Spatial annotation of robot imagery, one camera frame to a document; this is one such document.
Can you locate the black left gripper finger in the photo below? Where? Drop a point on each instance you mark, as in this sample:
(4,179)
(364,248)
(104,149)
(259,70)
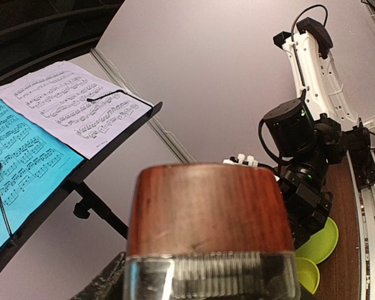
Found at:
(108,284)

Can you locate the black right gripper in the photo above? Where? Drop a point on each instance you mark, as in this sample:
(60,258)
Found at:
(307,210)

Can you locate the black perforated music stand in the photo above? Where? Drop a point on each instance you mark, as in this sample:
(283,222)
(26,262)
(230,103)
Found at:
(65,188)

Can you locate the brown wooden metronome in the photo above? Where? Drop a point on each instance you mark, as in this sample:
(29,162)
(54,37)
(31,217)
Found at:
(209,231)

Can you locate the blue sheet music paper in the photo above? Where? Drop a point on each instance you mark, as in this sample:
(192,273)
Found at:
(33,164)

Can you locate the lavender paper sheet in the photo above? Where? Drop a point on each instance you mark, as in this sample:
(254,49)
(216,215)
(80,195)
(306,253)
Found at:
(81,110)

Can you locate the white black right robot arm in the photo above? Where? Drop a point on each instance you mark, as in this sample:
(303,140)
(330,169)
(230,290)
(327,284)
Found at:
(314,130)

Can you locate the lime green plate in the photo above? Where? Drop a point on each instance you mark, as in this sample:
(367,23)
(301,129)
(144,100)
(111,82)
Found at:
(320,245)

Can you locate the lime green bowl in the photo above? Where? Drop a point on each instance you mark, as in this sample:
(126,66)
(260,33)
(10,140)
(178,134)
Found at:
(308,274)

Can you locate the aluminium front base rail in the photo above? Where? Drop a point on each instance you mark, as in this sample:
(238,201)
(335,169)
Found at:
(368,218)

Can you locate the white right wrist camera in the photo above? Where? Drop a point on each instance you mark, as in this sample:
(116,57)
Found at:
(249,161)

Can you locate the black ceiling frame beam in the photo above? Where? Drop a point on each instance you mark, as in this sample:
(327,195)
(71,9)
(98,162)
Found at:
(34,34)

